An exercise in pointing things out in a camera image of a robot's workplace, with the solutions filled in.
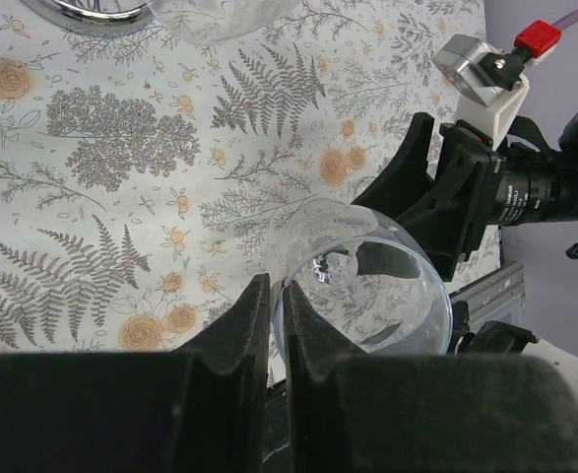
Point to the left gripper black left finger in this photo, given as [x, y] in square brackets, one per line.
[198, 408]

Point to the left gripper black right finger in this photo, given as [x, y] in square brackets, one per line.
[354, 412]

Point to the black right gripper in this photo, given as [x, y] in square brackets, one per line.
[474, 187]

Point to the clear wine glass back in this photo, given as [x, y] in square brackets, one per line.
[365, 275]

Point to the clear wine glass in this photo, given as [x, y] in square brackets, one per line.
[208, 22]
[365, 275]

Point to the chrome wine glass rack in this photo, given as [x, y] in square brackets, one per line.
[88, 18]

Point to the floral table cloth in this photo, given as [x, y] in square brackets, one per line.
[144, 180]

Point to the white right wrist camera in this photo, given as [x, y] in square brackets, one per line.
[491, 82]

